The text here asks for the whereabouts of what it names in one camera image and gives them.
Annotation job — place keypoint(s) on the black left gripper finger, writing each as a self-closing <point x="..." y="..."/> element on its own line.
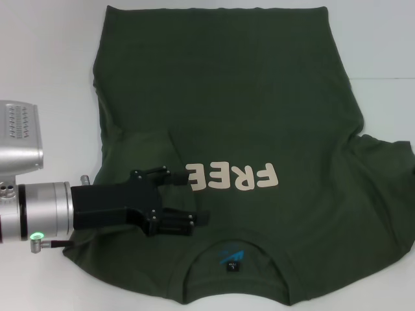
<point x="178" y="222"/>
<point x="180" y="179"/>

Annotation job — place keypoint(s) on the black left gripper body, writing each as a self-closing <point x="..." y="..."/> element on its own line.
<point x="107" y="204"/>

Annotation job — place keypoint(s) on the dark green FREE! t-shirt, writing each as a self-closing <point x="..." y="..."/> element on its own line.
<point x="227" y="81"/>

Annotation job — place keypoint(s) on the left gripper silver plug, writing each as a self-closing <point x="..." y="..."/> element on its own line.
<point x="85" y="180"/>

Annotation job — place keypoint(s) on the silver vented box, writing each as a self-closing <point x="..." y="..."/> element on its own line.
<point x="19" y="136"/>

